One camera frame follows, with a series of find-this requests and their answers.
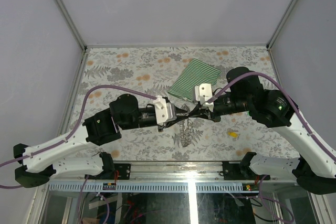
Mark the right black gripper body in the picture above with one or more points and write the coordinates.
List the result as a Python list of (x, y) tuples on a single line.
[(218, 109)]

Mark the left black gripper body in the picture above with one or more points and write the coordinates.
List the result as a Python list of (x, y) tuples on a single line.
[(145, 119)]

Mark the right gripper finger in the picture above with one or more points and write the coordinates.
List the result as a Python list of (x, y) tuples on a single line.
[(197, 111), (204, 116)]

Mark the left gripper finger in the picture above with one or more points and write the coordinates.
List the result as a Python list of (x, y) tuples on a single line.
[(171, 123), (181, 113)]

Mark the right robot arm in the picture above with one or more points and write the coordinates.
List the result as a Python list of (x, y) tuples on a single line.
[(313, 170)]

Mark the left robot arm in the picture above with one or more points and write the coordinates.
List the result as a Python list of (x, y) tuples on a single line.
[(52, 159)]

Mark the green striped cloth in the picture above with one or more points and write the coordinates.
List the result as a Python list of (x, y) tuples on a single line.
[(194, 74)]

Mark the yellow key tag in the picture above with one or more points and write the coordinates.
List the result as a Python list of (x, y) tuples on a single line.
[(232, 133)]

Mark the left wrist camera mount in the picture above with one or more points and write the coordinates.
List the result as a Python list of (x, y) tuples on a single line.
[(164, 110)]

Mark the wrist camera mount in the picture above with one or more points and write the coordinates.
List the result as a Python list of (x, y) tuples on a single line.
[(201, 94), (164, 110)]

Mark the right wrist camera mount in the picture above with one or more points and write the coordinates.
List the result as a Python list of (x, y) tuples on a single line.
[(201, 94)]

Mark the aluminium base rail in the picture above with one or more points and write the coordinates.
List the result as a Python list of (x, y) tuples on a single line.
[(161, 177)]

